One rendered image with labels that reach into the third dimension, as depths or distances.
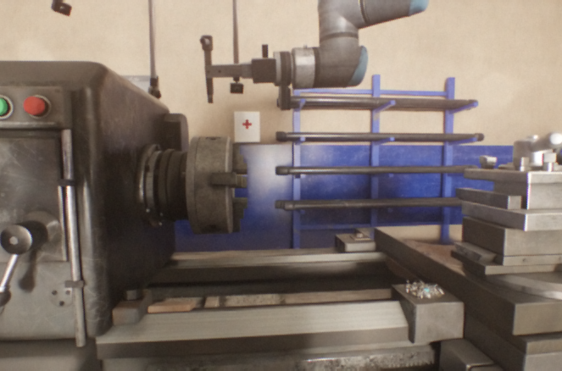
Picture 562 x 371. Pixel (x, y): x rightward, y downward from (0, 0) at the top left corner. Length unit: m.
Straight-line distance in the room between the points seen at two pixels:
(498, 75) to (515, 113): 0.57
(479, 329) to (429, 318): 0.09
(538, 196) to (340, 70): 0.45
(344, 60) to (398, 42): 3.78
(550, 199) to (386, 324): 0.38
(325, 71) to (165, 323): 0.61
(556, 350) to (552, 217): 0.21
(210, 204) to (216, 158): 0.10
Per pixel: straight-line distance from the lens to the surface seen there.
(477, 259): 0.67
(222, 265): 0.96
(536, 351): 0.65
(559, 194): 0.73
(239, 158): 0.83
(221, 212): 0.69
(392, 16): 0.73
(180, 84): 3.99
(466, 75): 4.86
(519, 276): 0.68
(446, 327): 0.73
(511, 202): 0.67
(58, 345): 0.70
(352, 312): 0.68
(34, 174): 0.62
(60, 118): 0.58
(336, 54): 0.72
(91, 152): 0.59
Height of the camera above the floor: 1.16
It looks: 5 degrees down
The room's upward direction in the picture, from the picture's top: straight up
